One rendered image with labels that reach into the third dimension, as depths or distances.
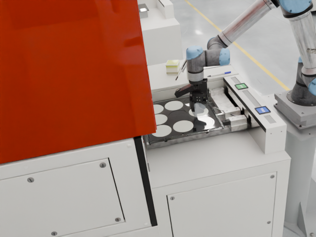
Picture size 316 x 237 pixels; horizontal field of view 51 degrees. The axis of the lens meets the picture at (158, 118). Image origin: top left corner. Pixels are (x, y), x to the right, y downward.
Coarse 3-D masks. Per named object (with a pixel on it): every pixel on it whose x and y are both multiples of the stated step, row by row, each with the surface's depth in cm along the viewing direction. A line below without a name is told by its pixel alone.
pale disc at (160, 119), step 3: (159, 114) 175; (156, 117) 173; (159, 117) 172; (162, 117) 172; (165, 117) 172; (156, 120) 170; (159, 120) 170; (162, 120) 169; (165, 120) 169; (156, 123) 168; (159, 123) 168; (162, 123) 167
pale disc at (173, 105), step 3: (171, 102) 184; (174, 102) 184; (177, 102) 183; (180, 102) 183; (165, 105) 182; (168, 105) 182; (171, 105) 181; (174, 105) 181; (177, 105) 180; (180, 105) 180; (168, 108) 179; (171, 108) 179; (174, 108) 178; (177, 108) 178; (180, 108) 178
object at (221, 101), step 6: (210, 96) 190; (216, 96) 187; (222, 96) 186; (216, 102) 182; (222, 102) 181; (228, 102) 180; (222, 108) 176; (228, 108) 175; (234, 126) 161; (240, 126) 161; (246, 126) 162
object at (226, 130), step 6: (228, 126) 166; (210, 132) 164; (216, 132) 165; (222, 132) 166; (228, 132) 166; (180, 138) 163; (186, 138) 164; (192, 138) 165; (198, 138) 165; (150, 144) 162; (156, 144) 163; (162, 144) 163; (168, 144) 164
